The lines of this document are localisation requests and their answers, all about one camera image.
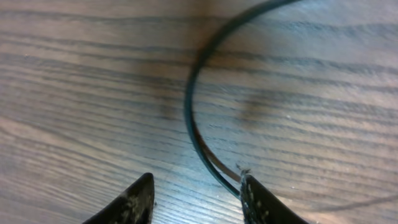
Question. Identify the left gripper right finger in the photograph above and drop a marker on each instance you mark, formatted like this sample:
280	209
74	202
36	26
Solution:
260	206

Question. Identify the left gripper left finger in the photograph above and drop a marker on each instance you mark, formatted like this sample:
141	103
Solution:
133	206

